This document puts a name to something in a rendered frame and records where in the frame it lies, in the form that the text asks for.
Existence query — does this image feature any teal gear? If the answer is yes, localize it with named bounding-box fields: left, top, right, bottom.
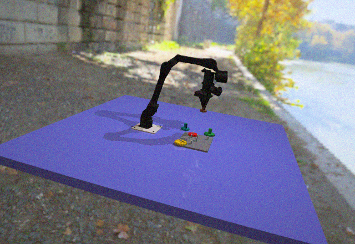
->
left=181, top=123, right=190, bottom=131

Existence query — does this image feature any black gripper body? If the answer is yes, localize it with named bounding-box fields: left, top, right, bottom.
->
left=194, top=80, right=214, bottom=98

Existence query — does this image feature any yellow gear with black stripe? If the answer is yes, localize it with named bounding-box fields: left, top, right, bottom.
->
left=174, top=139, right=187, bottom=146

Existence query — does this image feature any brown gear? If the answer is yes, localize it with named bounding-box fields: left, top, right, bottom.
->
left=200, top=105, right=207, bottom=113

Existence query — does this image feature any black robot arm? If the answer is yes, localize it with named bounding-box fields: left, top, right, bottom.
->
left=138, top=54, right=228, bottom=129

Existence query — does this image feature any green gear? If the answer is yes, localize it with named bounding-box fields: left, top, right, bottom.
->
left=204, top=128, right=215, bottom=137

